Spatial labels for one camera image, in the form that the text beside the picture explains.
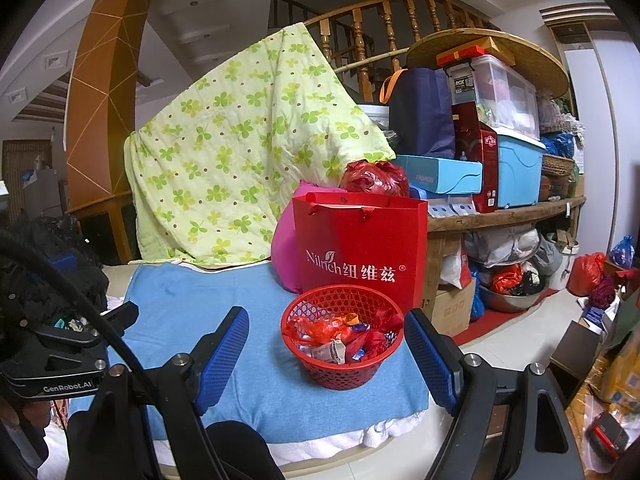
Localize red paper bag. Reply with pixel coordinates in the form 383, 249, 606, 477
291, 194, 429, 313

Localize black cloth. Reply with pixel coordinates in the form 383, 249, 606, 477
0, 215, 108, 331

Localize wooden cabinet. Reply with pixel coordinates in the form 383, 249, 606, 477
2, 140, 66, 221

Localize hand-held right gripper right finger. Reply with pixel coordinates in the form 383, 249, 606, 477
404, 309, 586, 480

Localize flat red box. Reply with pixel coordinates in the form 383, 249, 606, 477
436, 45, 486, 67

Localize red black device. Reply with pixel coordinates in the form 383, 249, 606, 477
585, 410, 630, 461

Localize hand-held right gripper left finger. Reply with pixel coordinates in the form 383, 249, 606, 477
65, 306, 251, 480

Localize blue blanket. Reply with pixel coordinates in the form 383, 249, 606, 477
67, 262, 430, 446

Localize red plastic bag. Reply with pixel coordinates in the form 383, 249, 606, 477
492, 264, 523, 293
341, 159, 411, 198
567, 252, 607, 297

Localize clear storage bin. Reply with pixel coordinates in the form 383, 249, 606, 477
442, 54, 541, 141

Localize red gift box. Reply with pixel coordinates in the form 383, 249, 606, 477
451, 102, 499, 213

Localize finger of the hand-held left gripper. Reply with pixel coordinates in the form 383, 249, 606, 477
42, 254, 81, 281
75, 301, 140, 345

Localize navy bag orange handles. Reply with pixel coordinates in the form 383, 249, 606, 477
380, 67, 458, 160

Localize steel basin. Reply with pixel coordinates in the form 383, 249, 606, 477
477, 280, 548, 313

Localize wicker basket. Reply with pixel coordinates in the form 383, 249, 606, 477
541, 152, 576, 177

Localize round wooden table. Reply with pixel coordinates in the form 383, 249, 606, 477
425, 195, 587, 321

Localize magenta pillow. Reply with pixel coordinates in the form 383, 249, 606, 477
271, 180, 351, 295

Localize red mesh basket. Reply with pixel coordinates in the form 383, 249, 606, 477
280, 284, 405, 391

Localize green clover quilt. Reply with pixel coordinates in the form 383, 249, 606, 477
124, 22, 396, 266

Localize red ribbon bow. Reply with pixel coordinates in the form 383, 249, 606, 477
286, 314, 351, 347

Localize light blue cardboard box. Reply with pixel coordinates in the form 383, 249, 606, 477
392, 154, 483, 196

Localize round bamboo tray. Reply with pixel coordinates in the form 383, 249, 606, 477
407, 30, 571, 100

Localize blue storage bin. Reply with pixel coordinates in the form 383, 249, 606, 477
492, 127, 547, 209

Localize black cable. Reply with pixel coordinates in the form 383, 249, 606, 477
0, 230, 156, 396

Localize wooden pillar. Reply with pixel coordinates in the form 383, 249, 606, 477
64, 0, 161, 266

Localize white sack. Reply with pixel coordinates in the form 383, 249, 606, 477
465, 225, 541, 267

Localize blue plastic bag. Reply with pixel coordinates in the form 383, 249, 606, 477
540, 132, 576, 158
610, 235, 636, 270

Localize wooden stair railing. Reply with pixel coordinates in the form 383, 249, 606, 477
272, 0, 501, 103

